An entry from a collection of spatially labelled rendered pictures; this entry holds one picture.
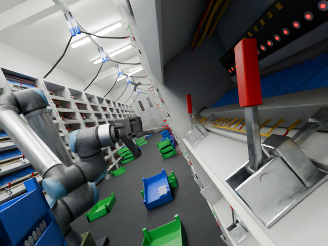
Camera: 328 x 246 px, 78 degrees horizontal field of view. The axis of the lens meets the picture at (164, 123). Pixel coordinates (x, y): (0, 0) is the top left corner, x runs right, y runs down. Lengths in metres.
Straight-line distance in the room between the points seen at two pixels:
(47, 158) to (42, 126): 0.35
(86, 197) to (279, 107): 1.16
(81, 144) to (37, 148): 0.19
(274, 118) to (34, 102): 1.16
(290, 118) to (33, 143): 0.91
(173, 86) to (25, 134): 0.69
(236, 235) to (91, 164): 0.60
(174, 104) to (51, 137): 0.83
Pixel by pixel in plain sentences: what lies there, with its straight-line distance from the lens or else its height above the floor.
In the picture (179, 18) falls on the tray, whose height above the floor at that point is 0.69.
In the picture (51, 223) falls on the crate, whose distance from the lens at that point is 0.54.
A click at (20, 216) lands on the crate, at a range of 0.44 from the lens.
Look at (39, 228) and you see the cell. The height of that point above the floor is 0.46.
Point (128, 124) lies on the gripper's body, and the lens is 0.79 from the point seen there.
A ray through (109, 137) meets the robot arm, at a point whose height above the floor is 0.57.
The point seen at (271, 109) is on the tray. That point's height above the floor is 0.53.
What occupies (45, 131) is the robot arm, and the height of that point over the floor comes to 0.75.
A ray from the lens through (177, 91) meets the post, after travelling 0.54.
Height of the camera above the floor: 0.56
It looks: 2 degrees down
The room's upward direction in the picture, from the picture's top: 24 degrees counter-clockwise
